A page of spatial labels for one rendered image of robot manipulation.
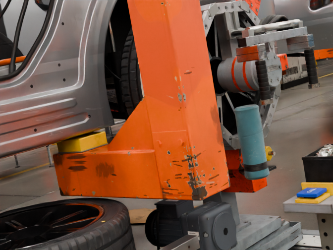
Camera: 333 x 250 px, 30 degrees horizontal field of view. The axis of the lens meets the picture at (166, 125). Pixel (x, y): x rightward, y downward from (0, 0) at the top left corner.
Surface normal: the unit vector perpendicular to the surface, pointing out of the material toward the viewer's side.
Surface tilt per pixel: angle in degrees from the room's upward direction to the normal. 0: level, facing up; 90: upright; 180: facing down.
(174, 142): 90
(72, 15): 90
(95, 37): 90
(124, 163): 90
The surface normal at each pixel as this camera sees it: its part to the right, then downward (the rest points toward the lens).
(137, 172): -0.65, 0.20
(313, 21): -0.47, 0.21
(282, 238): 0.74, -0.05
